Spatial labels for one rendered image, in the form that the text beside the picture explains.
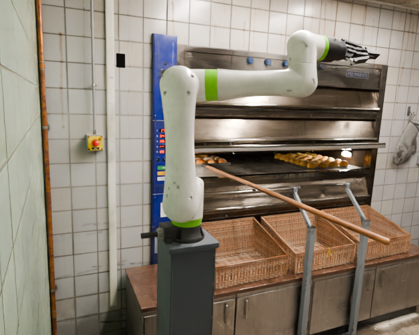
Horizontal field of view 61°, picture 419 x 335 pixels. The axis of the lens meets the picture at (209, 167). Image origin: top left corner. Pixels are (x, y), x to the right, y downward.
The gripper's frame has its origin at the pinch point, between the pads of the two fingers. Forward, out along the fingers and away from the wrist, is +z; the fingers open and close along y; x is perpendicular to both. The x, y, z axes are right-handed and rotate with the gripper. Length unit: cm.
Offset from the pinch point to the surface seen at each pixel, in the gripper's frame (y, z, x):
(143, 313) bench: 62, -75, -145
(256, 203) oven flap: -3, 28, -156
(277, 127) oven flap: -50, 44, -120
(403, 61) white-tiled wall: -93, 171, -79
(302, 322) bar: 88, 34, -157
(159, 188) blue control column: -16, -51, -145
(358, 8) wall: -122, 112, -56
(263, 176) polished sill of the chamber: -20, 33, -144
